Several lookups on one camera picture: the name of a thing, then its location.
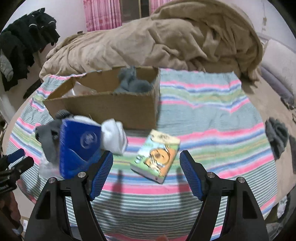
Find dark window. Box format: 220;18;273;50
120;0;149;23

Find bag of cotton swabs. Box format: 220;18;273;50
39;154;63;180

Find beige floral pillow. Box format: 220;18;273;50
261;39;295;98

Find grey pillow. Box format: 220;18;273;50
260;67;295;105

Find pink curtain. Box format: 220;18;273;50
83;0;122;32
149;0;173;14

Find white sock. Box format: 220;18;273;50
73;115;127;155

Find beige crumpled blanket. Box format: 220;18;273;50
39;1;263;81

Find blue tissue packet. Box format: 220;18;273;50
59;115;101;179

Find person's left hand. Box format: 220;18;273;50
1;191;23;235

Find cartoon tissue packet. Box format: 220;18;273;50
130;130;181;184

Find pink curtain left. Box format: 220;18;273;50
83;0;122;32

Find dark grey sock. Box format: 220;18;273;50
35;109;72;164

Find bag of brown snacks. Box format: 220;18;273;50
62;82;97;98

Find brown cardboard box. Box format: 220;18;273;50
43;66;160;130

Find grey cloth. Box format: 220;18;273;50
265;117;290;160
114;66;152;93

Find black hanging clothes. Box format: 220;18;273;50
1;8;60;91

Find pink curtain right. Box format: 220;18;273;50
149;0;173;14

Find grey cloth on bed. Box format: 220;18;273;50
265;117;290;160

